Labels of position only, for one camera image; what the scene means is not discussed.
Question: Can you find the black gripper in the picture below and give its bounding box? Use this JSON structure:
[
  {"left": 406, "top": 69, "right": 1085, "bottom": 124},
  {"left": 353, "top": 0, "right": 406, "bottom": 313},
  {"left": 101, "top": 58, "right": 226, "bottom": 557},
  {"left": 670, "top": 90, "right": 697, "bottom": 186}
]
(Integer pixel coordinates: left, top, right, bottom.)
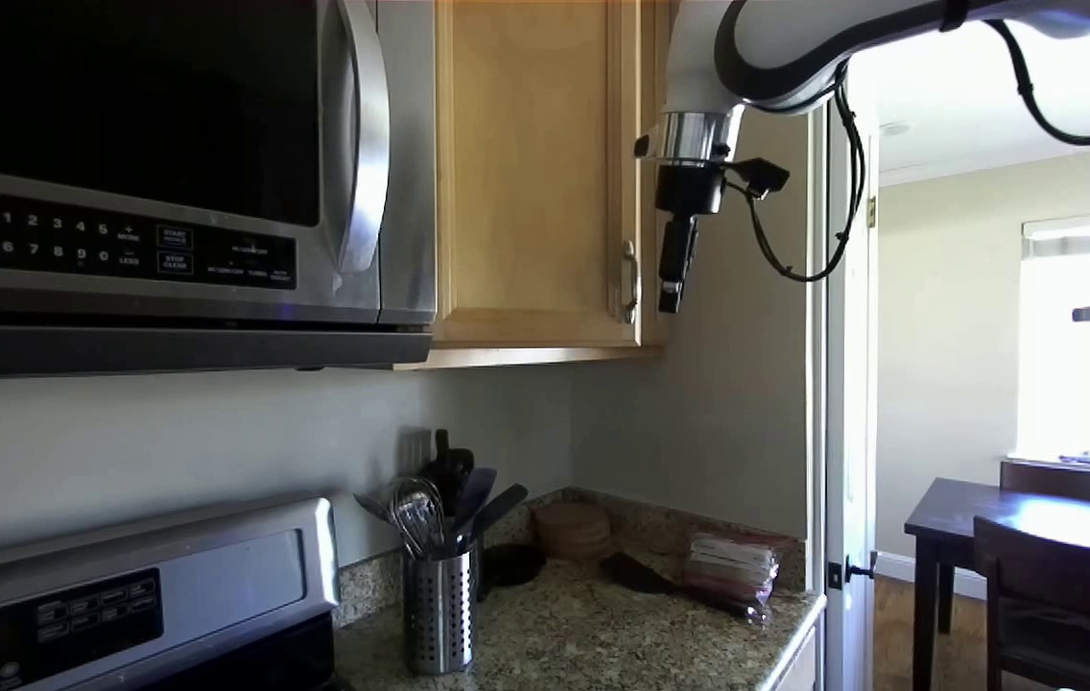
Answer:
[{"left": 657, "top": 165, "right": 720, "bottom": 313}]

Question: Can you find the wooden cabinet door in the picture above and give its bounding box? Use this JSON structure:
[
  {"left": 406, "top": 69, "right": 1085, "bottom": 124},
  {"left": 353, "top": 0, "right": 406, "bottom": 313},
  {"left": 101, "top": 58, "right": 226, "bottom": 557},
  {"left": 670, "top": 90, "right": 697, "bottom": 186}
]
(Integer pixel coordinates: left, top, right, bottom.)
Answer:
[{"left": 433, "top": 0, "right": 641, "bottom": 350}]

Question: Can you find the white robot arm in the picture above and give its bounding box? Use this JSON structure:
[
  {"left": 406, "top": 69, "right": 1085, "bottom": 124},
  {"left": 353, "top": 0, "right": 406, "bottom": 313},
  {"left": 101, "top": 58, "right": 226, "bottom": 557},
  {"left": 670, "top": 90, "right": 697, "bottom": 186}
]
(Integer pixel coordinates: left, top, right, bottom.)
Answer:
[{"left": 635, "top": 0, "right": 1090, "bottom": 313}]

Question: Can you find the round wooden container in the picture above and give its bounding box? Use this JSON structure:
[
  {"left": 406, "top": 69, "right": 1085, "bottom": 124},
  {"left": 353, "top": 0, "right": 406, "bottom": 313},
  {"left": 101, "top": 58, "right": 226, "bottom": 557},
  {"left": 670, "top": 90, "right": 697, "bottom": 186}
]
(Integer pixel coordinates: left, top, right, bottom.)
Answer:
[{"left": 533, "top": 502, "right": 611, "bottom": 557}]

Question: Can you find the black round dish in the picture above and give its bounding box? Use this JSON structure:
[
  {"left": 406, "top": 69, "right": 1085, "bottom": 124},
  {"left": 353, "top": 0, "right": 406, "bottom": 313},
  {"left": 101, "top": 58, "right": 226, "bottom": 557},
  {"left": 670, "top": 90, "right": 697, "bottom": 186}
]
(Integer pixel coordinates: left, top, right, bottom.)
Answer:
[{"left": 479, "top": 543, "right": 545, "bottom": 592}]

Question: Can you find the dark wooden dining table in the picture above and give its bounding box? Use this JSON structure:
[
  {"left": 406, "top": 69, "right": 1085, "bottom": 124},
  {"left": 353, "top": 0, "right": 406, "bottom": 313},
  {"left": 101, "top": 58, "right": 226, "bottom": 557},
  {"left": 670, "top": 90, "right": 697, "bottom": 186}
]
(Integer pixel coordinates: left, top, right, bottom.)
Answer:
[{"left": 907, "top": 481, "right": 1090, "bottom": 691}]

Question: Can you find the steel utensil holder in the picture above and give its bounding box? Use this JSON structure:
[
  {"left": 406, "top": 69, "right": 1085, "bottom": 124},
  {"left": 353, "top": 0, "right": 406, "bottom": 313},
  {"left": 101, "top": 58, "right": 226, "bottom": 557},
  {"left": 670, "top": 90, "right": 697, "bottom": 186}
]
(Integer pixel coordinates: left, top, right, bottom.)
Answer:
[{"left": 401, "top": 551, "right": 479, "bottom": 676}]

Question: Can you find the dark wooden chair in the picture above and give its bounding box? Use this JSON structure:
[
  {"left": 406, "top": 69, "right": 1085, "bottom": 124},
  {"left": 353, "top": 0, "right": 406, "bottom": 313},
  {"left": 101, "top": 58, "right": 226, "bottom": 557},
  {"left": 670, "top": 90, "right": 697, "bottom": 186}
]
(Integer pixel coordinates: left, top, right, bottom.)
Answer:
[{"left": 973, "top": 517, "right": 1090, "bottom": 691}]

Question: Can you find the stainless steel stove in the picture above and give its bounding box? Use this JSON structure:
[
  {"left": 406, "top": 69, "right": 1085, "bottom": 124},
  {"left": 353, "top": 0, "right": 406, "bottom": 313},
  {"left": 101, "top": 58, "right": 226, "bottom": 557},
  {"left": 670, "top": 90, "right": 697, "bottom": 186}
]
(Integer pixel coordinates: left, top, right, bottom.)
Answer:
[{"left": 0, "top": 497, "right": 337, "bottom": 691}]

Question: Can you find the stainless steel microwave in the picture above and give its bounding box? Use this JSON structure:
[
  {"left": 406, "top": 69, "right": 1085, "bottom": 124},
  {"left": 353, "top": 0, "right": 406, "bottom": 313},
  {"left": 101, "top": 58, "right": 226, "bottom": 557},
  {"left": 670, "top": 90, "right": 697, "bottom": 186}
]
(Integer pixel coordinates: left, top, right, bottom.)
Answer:
[{"left": 0, "top": 0, "right": 437, "bottom": 376}]

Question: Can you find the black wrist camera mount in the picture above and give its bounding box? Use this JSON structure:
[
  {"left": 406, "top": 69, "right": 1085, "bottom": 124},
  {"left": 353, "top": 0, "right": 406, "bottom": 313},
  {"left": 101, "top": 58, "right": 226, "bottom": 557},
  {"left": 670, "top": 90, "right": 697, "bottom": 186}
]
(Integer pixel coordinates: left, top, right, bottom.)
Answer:
[{"left": 628, "top": 131, "right": 793, "bottom": 204}]

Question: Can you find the white door frame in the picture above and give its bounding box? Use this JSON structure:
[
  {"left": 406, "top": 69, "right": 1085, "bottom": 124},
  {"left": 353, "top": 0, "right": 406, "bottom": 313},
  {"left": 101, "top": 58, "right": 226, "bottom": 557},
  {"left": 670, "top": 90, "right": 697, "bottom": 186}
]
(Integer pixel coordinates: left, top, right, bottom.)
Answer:
[{"left": 813, "top": 103, "right": 873, "bottom": 691}]

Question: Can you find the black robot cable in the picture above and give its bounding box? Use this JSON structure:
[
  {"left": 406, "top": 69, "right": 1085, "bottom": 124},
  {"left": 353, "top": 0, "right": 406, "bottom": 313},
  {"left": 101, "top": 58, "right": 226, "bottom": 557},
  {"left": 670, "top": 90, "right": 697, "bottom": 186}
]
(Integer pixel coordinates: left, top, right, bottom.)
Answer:
[{"left": 740, "top": 10, "right": 1090, "bottom": 289}]

